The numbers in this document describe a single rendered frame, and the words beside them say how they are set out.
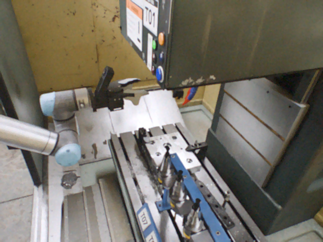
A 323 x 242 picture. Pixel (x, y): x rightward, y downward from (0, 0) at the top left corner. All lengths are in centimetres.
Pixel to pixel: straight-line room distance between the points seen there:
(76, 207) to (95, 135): 62
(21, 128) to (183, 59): 49
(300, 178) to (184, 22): 94
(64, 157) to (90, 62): 122
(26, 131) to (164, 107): 145
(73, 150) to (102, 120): 116
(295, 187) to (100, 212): 97
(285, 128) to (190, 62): 71
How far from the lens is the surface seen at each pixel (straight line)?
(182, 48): 52
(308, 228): 175
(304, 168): 122
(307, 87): 107
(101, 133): 187
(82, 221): 139
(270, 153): 126
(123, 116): 195
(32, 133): 78
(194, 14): 51
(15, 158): 296
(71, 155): 79
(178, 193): 81
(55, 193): 161
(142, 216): 112
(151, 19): 60
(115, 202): 139
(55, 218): 151
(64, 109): 86
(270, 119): 120
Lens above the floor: 189
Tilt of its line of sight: 36 degrees down
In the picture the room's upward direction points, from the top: 4 degrees clockwise
